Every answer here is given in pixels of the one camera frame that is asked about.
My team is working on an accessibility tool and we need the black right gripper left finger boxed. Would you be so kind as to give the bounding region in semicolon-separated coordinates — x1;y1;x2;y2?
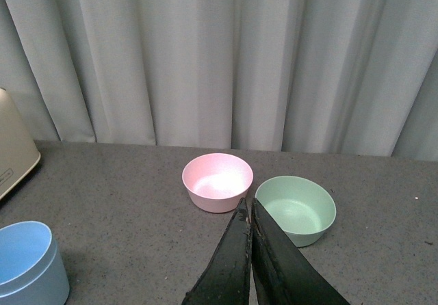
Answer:
182;198;253;304

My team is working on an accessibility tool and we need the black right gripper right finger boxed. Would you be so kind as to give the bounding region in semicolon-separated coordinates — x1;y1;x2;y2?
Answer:
252;199;348;304

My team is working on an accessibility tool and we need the light blue plastic cup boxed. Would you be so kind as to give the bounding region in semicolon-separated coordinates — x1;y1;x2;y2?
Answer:
1;221;70;304

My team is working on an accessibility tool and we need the green plastic bowl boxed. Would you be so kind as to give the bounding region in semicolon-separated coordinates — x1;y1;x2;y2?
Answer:
255;176;337;248

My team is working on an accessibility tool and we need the pink plastic bowl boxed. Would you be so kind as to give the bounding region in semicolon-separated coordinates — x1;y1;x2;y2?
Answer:
181;153;253;213

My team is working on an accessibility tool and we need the grey pleated curtain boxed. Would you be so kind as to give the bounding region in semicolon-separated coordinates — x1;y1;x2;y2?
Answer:
1;0;437;161

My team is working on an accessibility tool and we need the cream two-slot toaster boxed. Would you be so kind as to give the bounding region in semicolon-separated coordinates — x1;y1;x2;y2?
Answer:
0;88;41;198

